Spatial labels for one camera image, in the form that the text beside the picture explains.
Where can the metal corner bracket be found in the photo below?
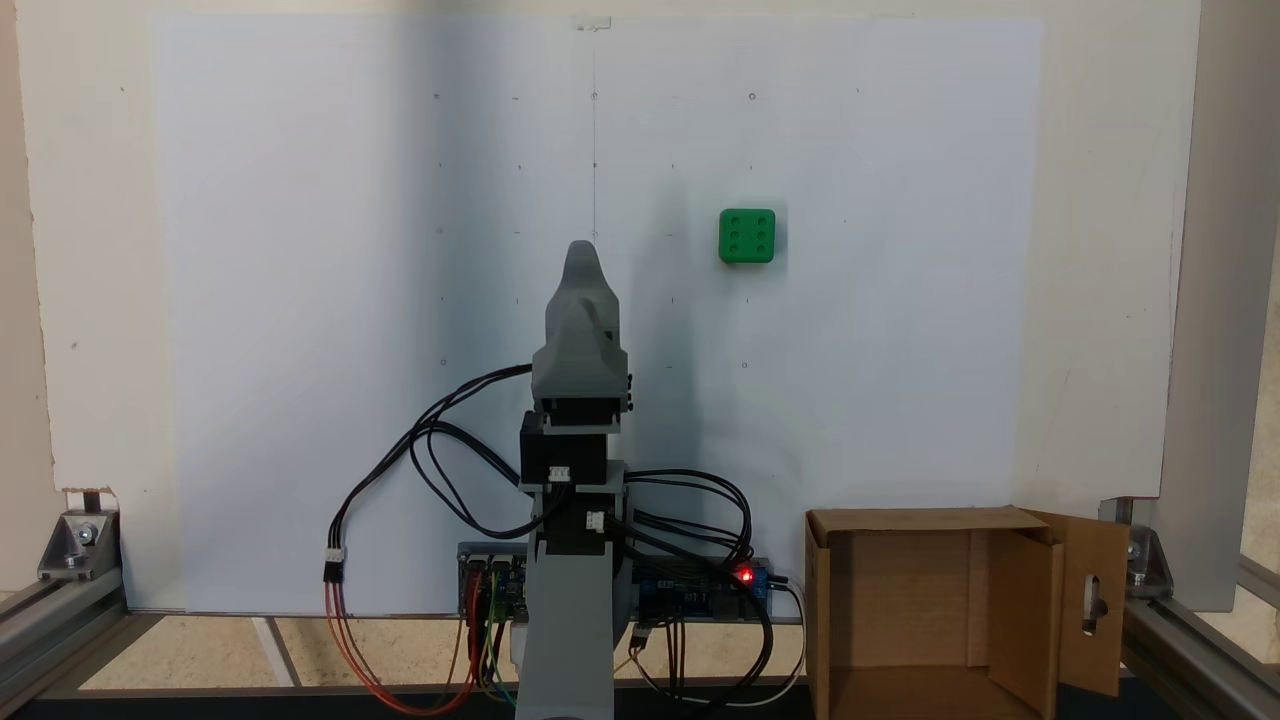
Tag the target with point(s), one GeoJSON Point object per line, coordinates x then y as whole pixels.
{"type": "Point", "coordinates": [78, 545]}
{"type": "Point", "coordinates": [1145, 560]}

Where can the blue circuit board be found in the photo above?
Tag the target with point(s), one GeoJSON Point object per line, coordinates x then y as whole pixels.
{"type": "Point", "coordinates": [700, 590]}

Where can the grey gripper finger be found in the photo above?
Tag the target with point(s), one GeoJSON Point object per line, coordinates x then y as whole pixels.
{"type": "Point", "coordinates": [592, 280]}
{"type": "Point", "coordinates": [565, 325]}

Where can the brown cardboard box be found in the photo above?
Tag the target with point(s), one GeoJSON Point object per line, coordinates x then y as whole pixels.
{"type": "Point", "coordinates": [900, 610]}

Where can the clear tape piece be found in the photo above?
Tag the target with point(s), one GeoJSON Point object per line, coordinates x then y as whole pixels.
{"type": "Point", "coordinates": [593, 23]}

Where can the tall aluminium post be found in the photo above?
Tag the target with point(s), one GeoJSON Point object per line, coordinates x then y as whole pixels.
{"type": "Point", "coordinates": [1215, 300]}

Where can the aluminium frame profile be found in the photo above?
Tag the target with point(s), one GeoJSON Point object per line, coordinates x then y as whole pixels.
{"type": "Point", "coordinates": [1200, 650]}
{"type": "Point", "coordinates": [55, 620]}

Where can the white paper sheet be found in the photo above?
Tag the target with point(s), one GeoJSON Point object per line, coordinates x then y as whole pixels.
{"type": "Point", "coordinates": [300, 300]}

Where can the green die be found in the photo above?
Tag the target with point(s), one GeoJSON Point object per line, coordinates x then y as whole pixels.
{"type": "Point", "coordinates": [747, 236]}

